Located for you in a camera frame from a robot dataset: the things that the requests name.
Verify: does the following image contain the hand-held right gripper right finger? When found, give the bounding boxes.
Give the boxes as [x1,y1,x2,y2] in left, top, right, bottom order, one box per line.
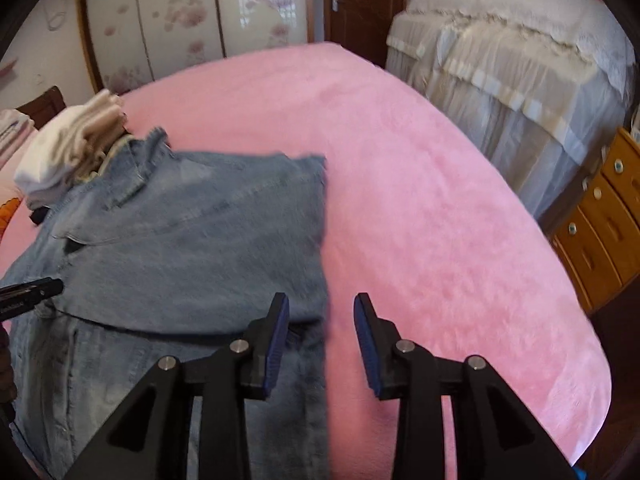
[353,292,576,480]

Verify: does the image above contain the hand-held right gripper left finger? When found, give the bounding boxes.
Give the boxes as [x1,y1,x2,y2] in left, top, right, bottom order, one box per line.
[64,291,291,480]

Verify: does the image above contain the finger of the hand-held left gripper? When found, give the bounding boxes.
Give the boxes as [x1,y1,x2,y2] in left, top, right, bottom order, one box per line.
[0,277,65,323]

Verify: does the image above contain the blue denim jacket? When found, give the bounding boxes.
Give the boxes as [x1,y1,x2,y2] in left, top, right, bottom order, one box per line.
[0,127,331,480]

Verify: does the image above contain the stack of folded clothes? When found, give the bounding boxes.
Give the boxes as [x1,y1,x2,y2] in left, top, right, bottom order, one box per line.
[14,89,132,226]

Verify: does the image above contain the pink cartoon pillows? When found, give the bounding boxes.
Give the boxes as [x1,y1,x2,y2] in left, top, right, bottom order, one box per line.
[0,155,31,241]

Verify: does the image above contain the pink fleece blanket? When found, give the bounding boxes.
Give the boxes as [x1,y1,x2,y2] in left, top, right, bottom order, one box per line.
[0,41,613,480]

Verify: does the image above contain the floral folded quilt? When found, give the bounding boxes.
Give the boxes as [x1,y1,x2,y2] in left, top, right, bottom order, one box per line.
[0,109,38,161]

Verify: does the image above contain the dark wooden headboard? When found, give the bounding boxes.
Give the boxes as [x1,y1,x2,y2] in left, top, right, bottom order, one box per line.
[15,86,68,122]

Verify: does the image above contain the wooden drawer chest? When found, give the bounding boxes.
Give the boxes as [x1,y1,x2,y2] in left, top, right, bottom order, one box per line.
[550,127,640,313]

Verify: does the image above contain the floral sliding door wardrobe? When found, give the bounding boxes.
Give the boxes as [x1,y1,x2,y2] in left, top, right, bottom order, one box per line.
[75,0,313,96]

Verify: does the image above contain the white lace covered furniture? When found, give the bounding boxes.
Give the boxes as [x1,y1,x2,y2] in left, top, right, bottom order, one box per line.
[385,0,636,221]

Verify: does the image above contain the brown wooden door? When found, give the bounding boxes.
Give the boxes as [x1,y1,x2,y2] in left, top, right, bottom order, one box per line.
[322,0,411,68]

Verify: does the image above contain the white power cord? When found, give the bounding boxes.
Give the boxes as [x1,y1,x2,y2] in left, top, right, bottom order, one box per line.
[42,9,69,32]

